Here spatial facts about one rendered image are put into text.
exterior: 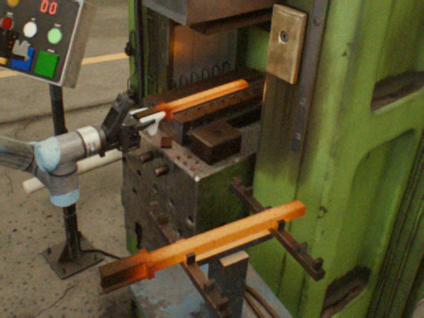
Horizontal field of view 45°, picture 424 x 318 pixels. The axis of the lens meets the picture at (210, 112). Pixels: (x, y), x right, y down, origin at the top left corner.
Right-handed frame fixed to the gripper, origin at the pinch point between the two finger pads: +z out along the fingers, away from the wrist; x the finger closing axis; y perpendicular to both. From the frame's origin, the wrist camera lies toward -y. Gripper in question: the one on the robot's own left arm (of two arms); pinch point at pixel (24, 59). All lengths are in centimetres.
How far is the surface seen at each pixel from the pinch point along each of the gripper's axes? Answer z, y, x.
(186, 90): 20.5, 3.8, -45.2
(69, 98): 172, -23, 104
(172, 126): 8, -7, -49
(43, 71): 10.0, -2.4, 0.2
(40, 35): 10.7, 8.6, 5.8
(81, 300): 57, -89, -9
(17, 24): 10.7, 10.2, 15.8
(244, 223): -23, -19, -84
